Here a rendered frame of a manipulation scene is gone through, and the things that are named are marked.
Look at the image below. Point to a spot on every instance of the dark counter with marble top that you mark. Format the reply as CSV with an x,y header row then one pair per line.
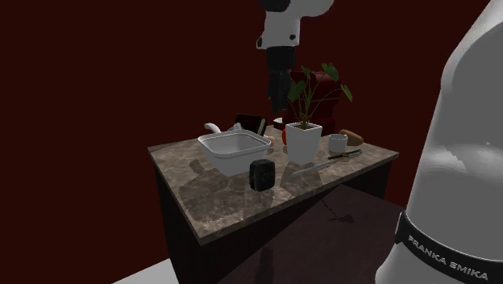
x,y
220,196

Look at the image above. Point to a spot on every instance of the dark red armchair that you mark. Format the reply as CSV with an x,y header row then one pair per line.
x,y
326,106

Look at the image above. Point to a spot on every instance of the brown potato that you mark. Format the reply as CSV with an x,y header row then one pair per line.
x,y
353,137

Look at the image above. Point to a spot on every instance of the green plant in white pot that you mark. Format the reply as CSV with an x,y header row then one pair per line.
x,y
302,143

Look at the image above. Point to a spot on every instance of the white cup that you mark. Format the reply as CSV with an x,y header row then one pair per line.
x,y
337,143

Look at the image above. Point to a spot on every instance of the white square bowl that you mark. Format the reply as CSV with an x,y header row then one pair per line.
x,y
232,147

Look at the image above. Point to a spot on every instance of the small black box device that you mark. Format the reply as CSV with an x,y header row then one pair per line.
x,y
262,176

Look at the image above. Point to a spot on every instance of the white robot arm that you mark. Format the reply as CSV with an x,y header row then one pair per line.
x,y
463,149

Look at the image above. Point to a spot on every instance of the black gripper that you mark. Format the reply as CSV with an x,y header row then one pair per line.
x,y
280,59

